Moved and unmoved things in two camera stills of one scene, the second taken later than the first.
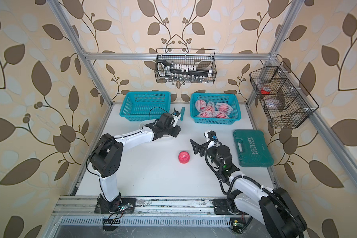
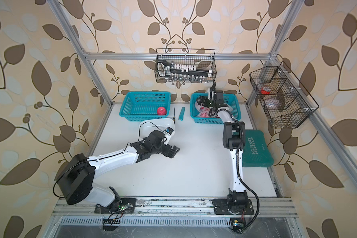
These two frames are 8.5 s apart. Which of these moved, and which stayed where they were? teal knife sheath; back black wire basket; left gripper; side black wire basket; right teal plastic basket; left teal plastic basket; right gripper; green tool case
Moved: right gripper; left gripper
Stayed: green tool case; left teal plastic basket; right teal plastic basket; teal knife sheath; back black wire basket; side black wire basket
